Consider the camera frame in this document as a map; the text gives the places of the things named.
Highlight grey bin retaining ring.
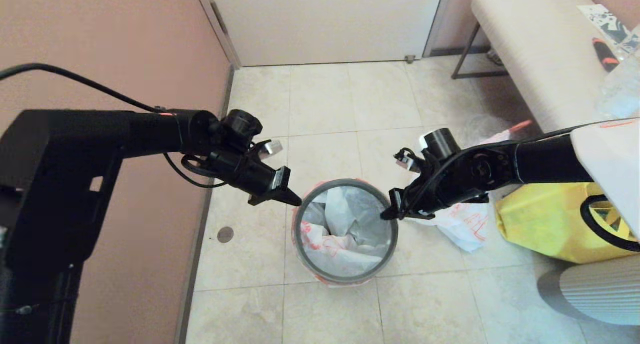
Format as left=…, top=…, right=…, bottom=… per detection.
left=294, top=180, right=400, bottom=284

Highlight white plastic bag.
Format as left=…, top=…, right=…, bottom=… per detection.
left=410, top=120, right=533, bottom=253

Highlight white trash bag red cartoon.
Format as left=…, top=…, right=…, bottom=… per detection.
left=291, top=178, right=400, bottom=287

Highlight yellow fabric tote bag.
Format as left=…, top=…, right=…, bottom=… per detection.
left=495, top=183, right=640, bottom=264

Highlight white door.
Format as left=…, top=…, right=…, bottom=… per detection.
left=206, top=0, right=446, bottom=67

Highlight beige bench metal legs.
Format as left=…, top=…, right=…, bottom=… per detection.
left=452, top=0, right=640, bottom=134

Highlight grey ribbed round object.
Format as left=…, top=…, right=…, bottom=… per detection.
left=537, top=256, right=640, bottom=327

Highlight large clear plastic bottle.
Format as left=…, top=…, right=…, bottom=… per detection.
left=597, top=26, right=640, bottom=119

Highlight black orange utility knife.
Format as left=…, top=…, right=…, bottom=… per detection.
left=593, top=38, right=621, bottom=73

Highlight black white printed leaflet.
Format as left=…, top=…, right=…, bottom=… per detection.
left=576, top=5, right=638, bottom=51

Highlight grey wall baseboard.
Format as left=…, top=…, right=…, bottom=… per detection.
left=175, top=66, right=236, bottom=344

